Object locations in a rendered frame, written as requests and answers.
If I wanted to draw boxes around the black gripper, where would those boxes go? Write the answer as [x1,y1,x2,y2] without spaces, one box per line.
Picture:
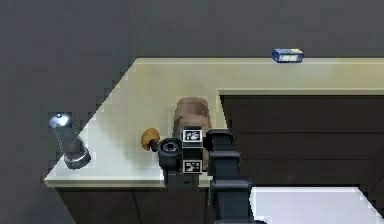
[148,137,200,192]

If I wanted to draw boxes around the brown bread loaf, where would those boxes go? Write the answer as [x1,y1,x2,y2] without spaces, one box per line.
[173,96,213,168]

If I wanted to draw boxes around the orange-brown round potato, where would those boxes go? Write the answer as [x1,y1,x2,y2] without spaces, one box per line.
[140,127,161,152]

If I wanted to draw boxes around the grey metal pepper grinder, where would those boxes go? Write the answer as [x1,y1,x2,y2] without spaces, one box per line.
[48,112,92,170]

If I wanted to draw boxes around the blue box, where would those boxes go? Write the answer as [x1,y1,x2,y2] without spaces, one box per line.
[271,48,305,64]

